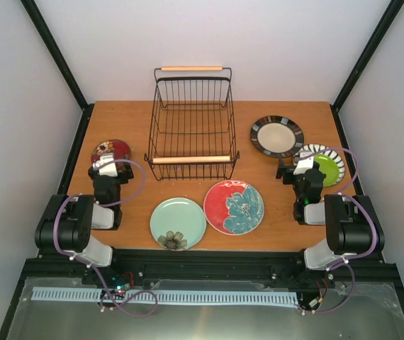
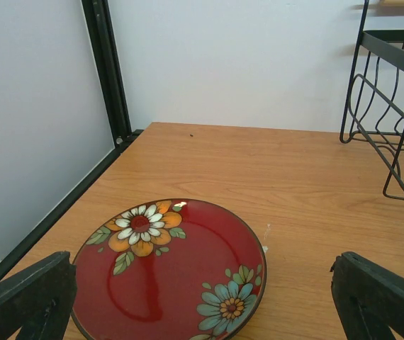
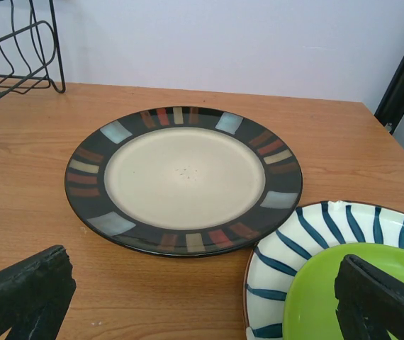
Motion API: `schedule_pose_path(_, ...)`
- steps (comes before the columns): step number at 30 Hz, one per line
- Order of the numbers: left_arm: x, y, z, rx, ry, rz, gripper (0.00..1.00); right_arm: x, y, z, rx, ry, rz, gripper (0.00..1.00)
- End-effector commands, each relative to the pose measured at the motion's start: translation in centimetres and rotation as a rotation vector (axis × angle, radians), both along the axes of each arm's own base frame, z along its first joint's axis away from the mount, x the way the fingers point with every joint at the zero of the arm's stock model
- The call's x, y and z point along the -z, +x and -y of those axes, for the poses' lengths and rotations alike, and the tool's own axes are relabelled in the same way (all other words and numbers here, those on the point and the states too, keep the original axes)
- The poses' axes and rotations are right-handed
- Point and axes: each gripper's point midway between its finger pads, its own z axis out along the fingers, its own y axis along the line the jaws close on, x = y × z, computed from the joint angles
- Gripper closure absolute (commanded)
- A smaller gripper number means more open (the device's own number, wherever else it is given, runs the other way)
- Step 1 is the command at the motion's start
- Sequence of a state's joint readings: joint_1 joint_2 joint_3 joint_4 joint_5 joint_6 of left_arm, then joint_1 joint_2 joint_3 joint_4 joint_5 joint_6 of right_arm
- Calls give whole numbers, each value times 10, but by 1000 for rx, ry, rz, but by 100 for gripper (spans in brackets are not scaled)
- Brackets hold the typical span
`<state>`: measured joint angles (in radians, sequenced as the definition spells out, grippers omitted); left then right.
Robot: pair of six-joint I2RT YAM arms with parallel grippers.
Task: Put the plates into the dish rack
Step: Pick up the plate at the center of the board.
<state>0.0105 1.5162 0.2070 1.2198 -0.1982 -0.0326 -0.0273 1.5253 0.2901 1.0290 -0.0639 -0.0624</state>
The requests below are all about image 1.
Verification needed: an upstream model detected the black wire dish rack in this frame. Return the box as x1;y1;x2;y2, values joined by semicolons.
144;66;240;181

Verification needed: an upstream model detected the light blue slotted cable duct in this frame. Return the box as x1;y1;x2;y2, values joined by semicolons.
30;287;298;308

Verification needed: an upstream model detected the left black frame post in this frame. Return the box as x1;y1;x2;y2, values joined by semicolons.
19;0;90;111

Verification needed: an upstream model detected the black rimmed beige plate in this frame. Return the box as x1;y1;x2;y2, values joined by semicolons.
249;115;305;159

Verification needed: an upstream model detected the mint green flower plate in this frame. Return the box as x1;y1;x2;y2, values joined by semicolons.
150;198;207;251

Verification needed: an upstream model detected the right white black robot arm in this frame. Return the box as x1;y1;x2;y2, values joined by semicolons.
276;158;384;271

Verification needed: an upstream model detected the right black frame post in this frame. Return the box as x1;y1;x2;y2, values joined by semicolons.
332;0;404;109

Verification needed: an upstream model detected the dark red flower plate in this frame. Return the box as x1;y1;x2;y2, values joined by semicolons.
91;139;131;166

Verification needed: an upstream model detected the red and teal flower plate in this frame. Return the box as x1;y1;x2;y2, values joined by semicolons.
203;180;264;236

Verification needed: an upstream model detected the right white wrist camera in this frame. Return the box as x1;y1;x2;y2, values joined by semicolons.
293;150;314;176

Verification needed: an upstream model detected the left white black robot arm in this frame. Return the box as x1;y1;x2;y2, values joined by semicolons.
35;159;134;285

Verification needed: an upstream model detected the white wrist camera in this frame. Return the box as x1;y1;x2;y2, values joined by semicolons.
293;150;314;176
92;153;118;177

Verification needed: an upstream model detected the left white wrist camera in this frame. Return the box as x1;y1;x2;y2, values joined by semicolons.
92;153;118;177

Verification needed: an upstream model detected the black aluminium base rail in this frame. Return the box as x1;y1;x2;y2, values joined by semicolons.
21;250;403;290

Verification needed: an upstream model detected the black frame post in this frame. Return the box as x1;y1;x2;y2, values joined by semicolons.
332;0;404;109
19;0;90;111

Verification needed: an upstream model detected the green striped rim plate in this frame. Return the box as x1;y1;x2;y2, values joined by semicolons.
293;144;345;187

